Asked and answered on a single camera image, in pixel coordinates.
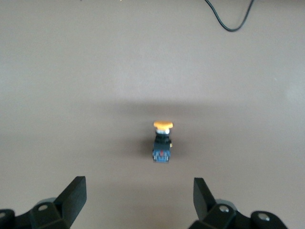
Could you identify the orange push button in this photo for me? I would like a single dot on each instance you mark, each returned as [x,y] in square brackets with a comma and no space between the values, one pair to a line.
[162,148]

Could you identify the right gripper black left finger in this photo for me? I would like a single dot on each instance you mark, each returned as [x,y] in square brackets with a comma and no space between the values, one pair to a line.
[74,198]

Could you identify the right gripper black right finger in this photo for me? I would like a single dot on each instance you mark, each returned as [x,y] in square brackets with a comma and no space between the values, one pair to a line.
[202,200]

